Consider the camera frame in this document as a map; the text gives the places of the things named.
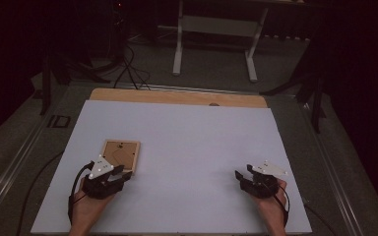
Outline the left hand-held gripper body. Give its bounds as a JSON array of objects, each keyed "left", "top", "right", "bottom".
[{"left": 82, "top": 154, "right": 126, "bottom": 200}]

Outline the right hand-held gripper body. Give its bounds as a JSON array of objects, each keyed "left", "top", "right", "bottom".
[{"left": 239, "top": 159, "right": 288, "bottom": 200}]

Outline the wooden picture frame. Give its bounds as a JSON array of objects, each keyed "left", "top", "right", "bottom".
[{"left": 99, "top": 139, "right": 142, "bottom": 174}]

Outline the person's right hand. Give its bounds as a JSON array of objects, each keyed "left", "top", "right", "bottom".
[{"left": 250, "top": 179, "right": 288, "bottom": 227}]

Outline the person's left hand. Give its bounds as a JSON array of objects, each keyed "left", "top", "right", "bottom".
[{"left": 71, "top": 178, "right": 116, "bottom": 228}]

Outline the white table sheet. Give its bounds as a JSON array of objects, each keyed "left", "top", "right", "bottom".
[{"left": 31, "top": 99, "right": 313, "bottom": 235}]

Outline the wooden table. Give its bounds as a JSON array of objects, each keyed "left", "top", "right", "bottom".
[{"left": 89, "top": 88, "right": 269, "bottom": 109}]

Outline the black metal stand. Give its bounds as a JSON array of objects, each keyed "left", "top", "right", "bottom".
[
  {"left": 38, "top": 48, "right": 112, "bottom": 116},
  {"left": 260, "top": 65, "right": 328, "bottom": 134}
]

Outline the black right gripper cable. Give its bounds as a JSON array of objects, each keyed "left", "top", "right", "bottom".
[{"left": 269, "top": 183, "right": 290, "bottom": 228}]

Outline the thin black floor cable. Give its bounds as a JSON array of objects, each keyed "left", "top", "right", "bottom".
[
  {"left": 15, "top": 150, "right": 65, "bottom": 236},
  {"left": 303, "top": 203, "right": 338, "bottom": 236}
]

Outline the metal floor rail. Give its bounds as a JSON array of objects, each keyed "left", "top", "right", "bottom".
[
  {"left": 0, "top": 121, "right": 48, "bottom": 225},
  {"left": 299, "top": 101, "right": 366, "bottom": 236},
  {"left": 124, "top": 83, "right": 261, "bottom": 96}
]

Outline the black floor cables bundle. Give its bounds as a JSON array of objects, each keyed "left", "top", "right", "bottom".
[{"left": 112, "top": 44, "right": 152, "bottom": 91}]

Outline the white metal table frame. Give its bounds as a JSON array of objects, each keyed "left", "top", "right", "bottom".
[{"left": 157, "top": 0, "right": 306, "bottom": 83}]

